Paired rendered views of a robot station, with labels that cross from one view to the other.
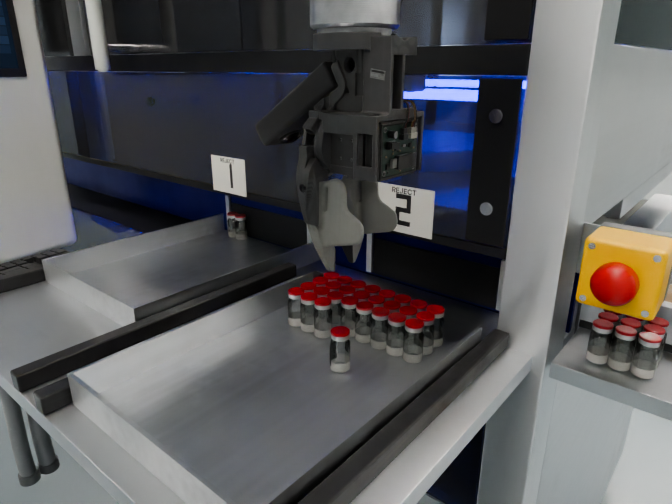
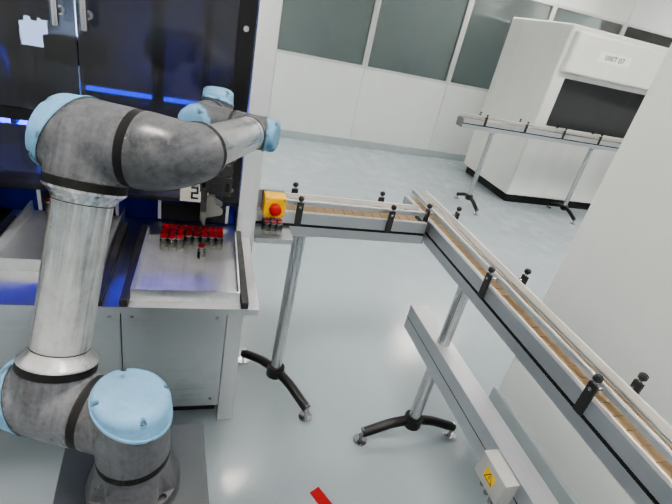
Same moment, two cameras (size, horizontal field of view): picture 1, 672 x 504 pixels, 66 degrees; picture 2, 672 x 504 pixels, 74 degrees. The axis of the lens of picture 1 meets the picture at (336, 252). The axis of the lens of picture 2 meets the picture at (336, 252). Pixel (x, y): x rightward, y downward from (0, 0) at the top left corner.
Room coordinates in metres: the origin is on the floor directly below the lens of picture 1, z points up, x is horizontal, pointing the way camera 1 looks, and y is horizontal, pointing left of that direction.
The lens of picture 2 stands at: (-0.42, 0.76, 1.59)
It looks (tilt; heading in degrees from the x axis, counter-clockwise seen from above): 28 degrees down; 301
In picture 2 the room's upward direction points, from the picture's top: 13 degrees clockwise
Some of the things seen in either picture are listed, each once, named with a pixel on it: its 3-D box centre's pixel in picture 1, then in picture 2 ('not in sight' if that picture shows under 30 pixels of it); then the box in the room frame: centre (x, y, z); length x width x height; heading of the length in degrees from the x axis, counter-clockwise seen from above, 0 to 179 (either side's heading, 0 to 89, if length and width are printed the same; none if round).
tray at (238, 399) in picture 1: (291, 363); (190, 261); (0.47, 0.05, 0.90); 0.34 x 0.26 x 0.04; 140
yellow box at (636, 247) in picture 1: (626, 269); (273, 203); (0.49, -0.29, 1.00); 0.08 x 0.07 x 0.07; 140
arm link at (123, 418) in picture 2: not in sight; (128, 419); (0.06, 0.48, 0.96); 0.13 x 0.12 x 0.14; 29
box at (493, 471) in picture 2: not in sight; (496, 477); (-0.47, -0.33, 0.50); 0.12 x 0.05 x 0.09; 140
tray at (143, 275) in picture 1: (189, 259); (64, 234); (0.77, 0.23, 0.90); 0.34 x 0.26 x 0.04; 140
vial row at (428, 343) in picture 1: (368, 313); (192, 237); (0.57, -0.04, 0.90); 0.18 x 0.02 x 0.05; 50
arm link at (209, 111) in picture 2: not in sight; (208, 121); (0.41, 0.06, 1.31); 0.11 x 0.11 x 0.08; 29
